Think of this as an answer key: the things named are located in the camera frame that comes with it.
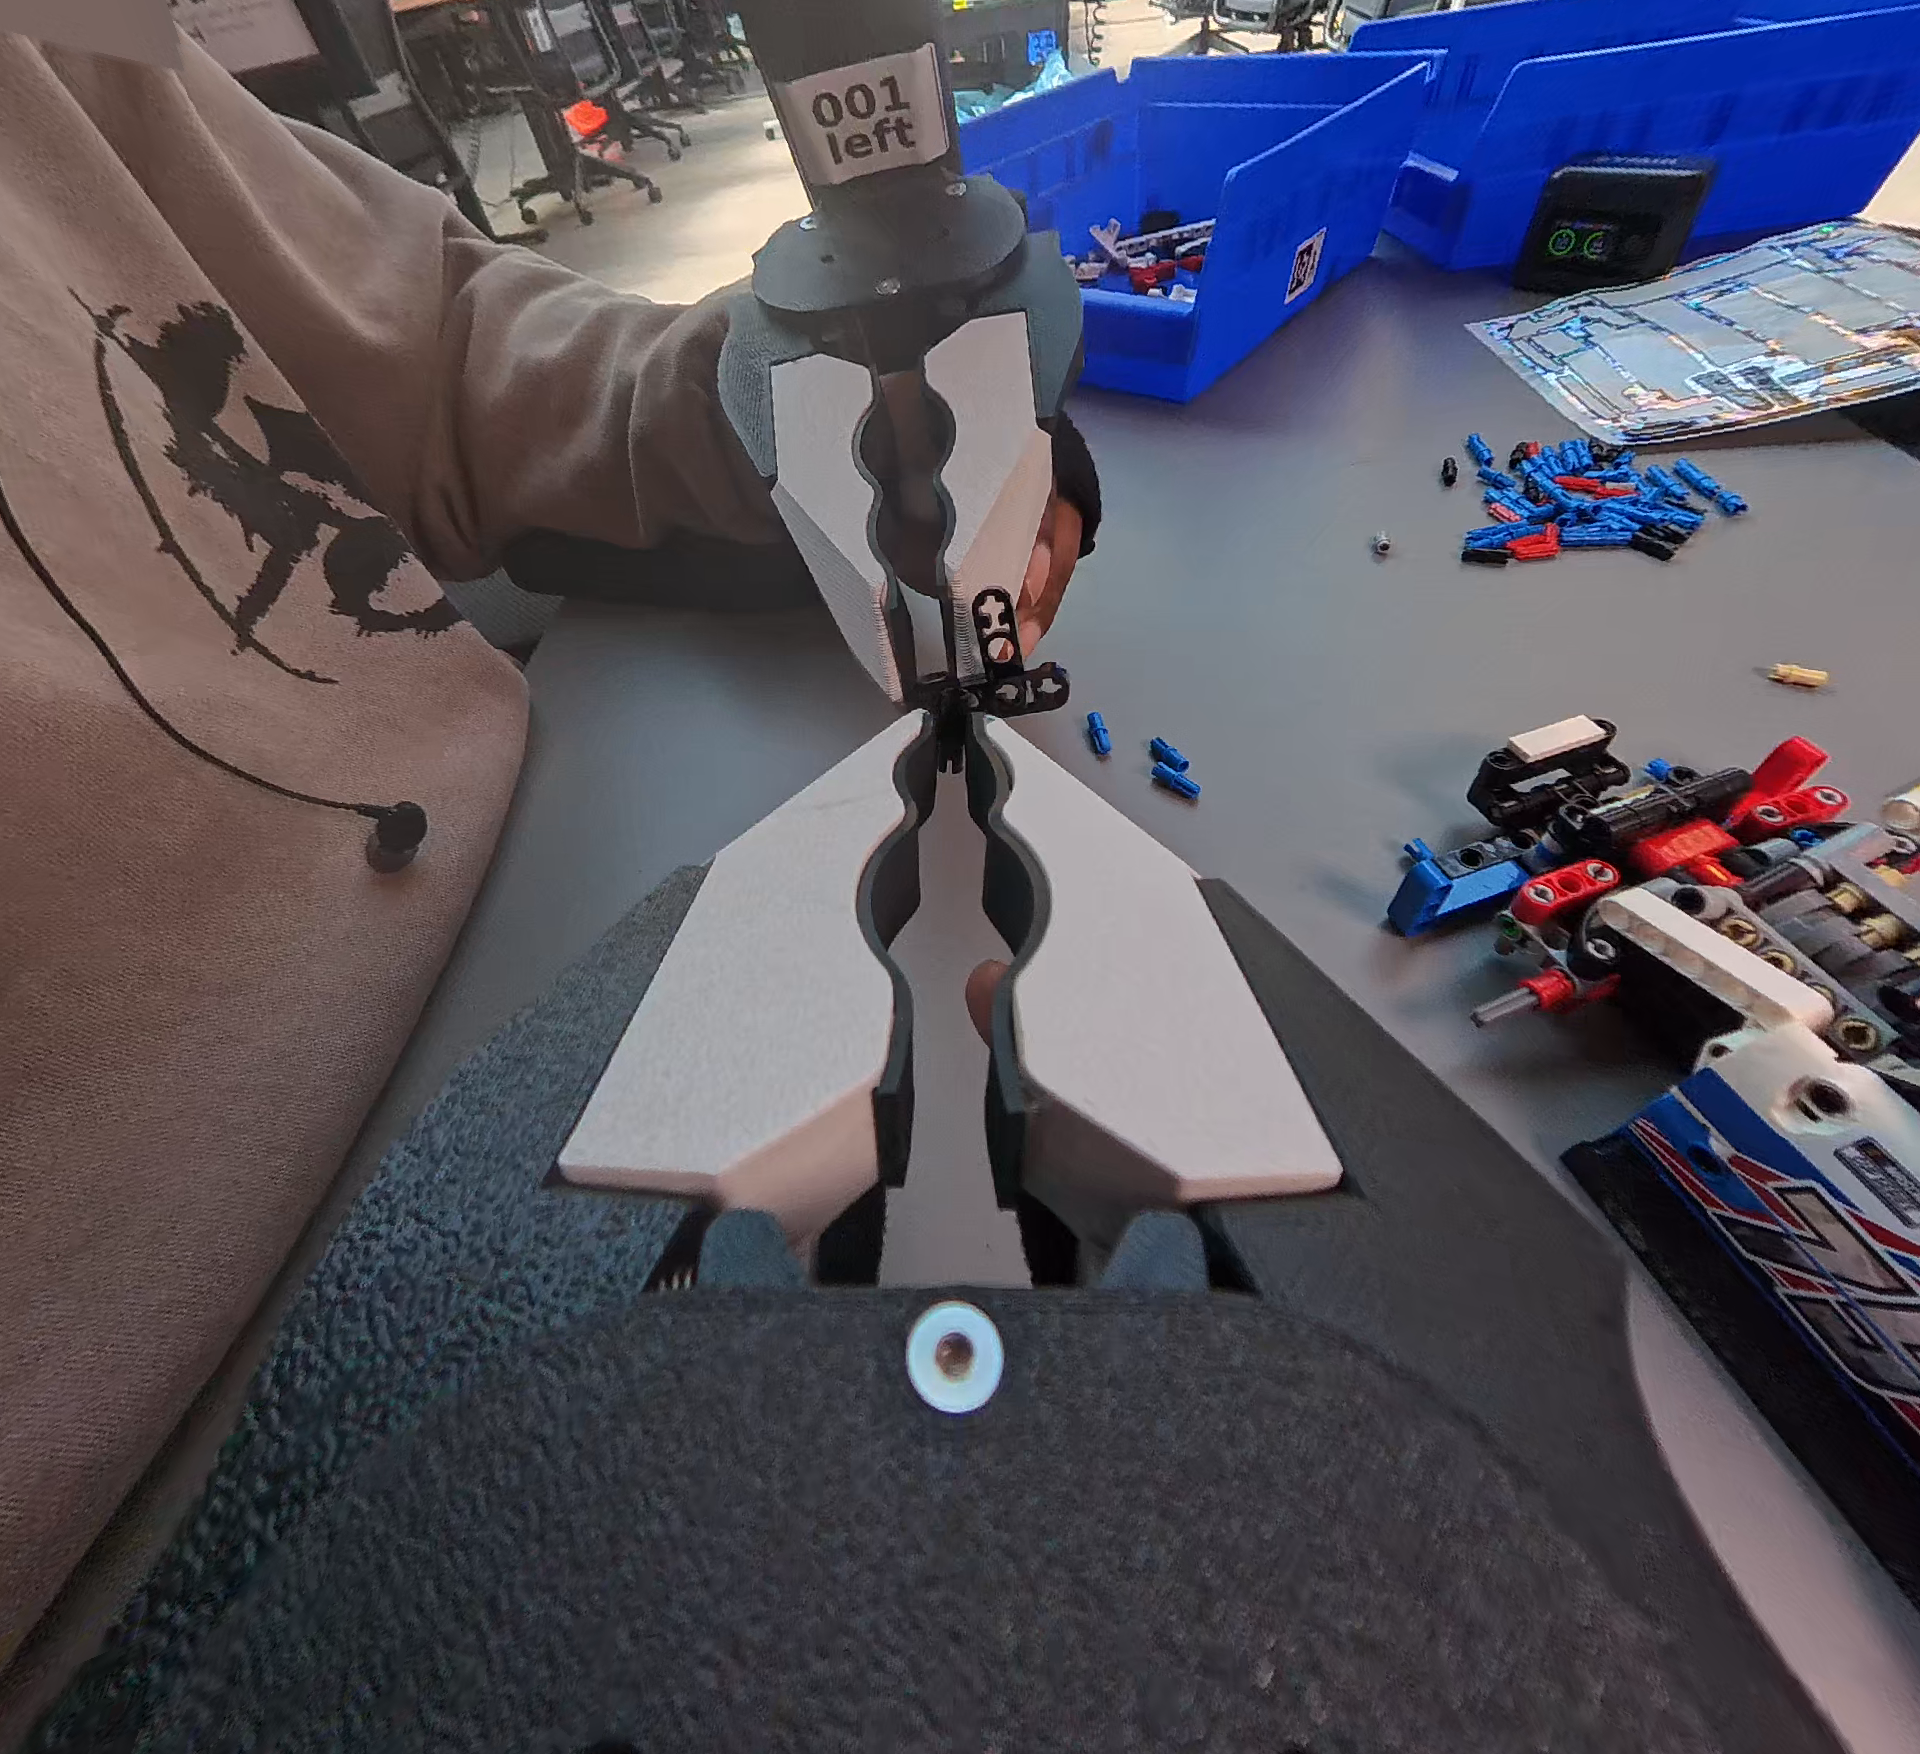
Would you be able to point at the person's left forearm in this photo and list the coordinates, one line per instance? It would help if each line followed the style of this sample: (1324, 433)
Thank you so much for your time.
(569, 404)

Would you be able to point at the black device with green display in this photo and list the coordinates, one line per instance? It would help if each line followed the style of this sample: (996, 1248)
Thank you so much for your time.
(1635, 187)

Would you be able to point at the black brick beam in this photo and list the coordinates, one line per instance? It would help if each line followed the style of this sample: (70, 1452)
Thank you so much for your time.
(949, 732)

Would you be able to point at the person's right hand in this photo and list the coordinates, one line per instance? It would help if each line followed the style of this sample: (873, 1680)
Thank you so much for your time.
(986, 1005)

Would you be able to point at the blue plastic bin with label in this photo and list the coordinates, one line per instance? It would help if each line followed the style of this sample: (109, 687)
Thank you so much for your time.
(1319, 180)

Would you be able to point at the small tan brick pin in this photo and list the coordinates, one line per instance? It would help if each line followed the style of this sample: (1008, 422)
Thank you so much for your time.
(1795, 675)

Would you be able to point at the pile of blue red pins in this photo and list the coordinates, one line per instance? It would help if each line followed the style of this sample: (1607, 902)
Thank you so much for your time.
(1591, 509)

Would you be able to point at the white flat board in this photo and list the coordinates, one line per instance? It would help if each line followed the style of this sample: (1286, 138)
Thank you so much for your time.
(1769, 1559)

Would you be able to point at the toy brick race car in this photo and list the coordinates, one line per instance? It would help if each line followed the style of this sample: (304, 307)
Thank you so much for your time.
(1726, 914)

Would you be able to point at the white red black brick heap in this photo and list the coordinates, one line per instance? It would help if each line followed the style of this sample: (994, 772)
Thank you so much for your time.
(1147, 271)

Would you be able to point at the black crate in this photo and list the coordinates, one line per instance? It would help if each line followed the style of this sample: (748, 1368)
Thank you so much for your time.
(1004, 36)

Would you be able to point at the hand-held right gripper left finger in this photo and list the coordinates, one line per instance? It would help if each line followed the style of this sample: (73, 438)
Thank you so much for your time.
(721, 1034)

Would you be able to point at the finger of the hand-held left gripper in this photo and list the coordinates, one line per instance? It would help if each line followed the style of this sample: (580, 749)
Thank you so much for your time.
(817, 465)
(996, 433)

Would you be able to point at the person's beige hoodie torso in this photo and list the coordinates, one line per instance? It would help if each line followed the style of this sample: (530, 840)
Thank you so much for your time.
(180, 1034)

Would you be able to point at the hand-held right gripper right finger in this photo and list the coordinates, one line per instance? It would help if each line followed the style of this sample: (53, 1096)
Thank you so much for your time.
(1187, 1034)

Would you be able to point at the grey desk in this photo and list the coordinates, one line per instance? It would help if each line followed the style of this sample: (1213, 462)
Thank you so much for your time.
(1277, 675)

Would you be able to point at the person's left hand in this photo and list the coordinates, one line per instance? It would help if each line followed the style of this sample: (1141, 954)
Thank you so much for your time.
(1054, 562)

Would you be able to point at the large blue plastic bin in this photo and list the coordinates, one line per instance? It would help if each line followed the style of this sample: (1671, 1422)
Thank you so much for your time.
(1650, 89)

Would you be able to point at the shiny sticker sheet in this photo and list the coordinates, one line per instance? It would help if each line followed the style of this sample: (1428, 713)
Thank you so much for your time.
(1726, 344)

